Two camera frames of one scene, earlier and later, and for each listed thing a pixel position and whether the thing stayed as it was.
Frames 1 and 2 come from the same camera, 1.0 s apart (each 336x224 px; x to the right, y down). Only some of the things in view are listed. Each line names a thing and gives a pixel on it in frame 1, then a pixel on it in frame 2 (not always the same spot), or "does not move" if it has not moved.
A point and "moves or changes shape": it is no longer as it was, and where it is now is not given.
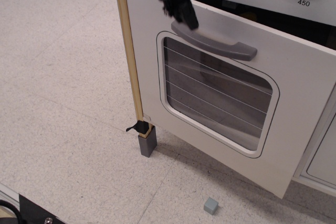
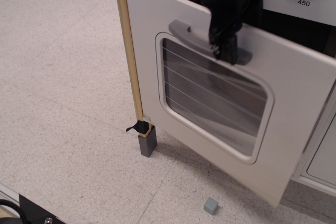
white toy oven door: (249, 95) does not move
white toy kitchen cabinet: (254, 86) does not move
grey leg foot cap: (148, 145) does not move
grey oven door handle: (233, 50) moves or changes shape
